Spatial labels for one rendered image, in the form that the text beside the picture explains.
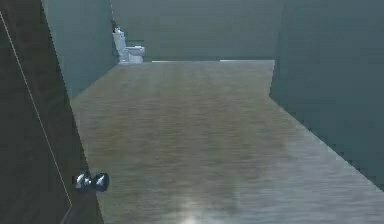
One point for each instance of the dark brown room door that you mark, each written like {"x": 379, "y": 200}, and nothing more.
{"x": 30, "y": 133}

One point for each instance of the white toilet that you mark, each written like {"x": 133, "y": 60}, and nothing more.
{"x": 128, "y": 50}

